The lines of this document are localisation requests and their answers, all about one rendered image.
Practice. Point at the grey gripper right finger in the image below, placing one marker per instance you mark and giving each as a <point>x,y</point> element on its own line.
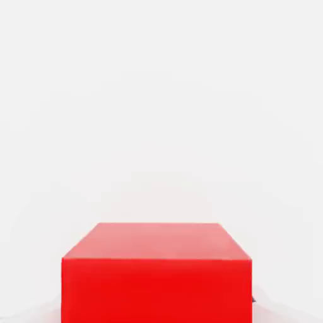
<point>261,314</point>

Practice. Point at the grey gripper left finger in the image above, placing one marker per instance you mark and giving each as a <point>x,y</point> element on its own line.
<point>51,315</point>

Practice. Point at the small red cube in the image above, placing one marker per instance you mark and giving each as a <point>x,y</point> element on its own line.
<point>156,290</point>

